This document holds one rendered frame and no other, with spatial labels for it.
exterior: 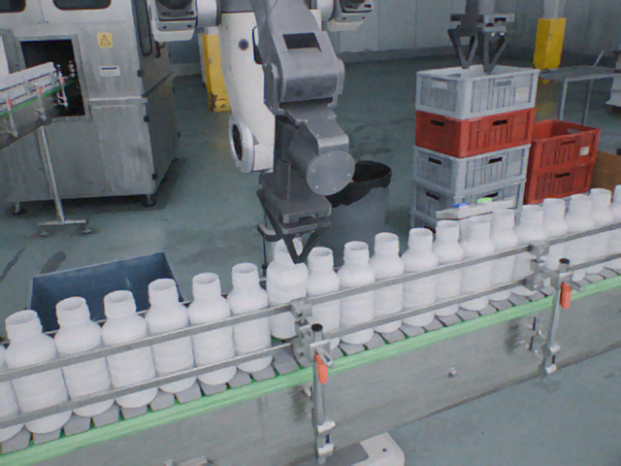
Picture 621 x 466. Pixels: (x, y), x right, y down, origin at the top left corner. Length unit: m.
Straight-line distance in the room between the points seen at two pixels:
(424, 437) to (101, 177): 3.26
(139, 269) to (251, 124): 0.45
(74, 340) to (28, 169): 4.00
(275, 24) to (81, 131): 3.93
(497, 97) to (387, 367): 2.55
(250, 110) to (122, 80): 3.07
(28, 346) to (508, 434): 1.85
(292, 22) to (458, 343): 0.61
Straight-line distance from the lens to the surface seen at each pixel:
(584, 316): 1.20
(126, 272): 1.41
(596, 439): 2.38
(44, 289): 1.42
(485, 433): 2.27
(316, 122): 0.60
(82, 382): 0.80
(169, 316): 0.77
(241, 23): 1.31
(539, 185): 3.88
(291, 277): 0.78
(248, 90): 1.32
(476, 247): 0.96
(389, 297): 0.89
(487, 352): 1.05
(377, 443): 1.80
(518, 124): 3.51
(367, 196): 2.88
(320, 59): 0.62
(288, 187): 0.68
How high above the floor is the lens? 1.52
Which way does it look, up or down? 23 degrees down
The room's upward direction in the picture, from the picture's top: 2 degrees counter-clockwise
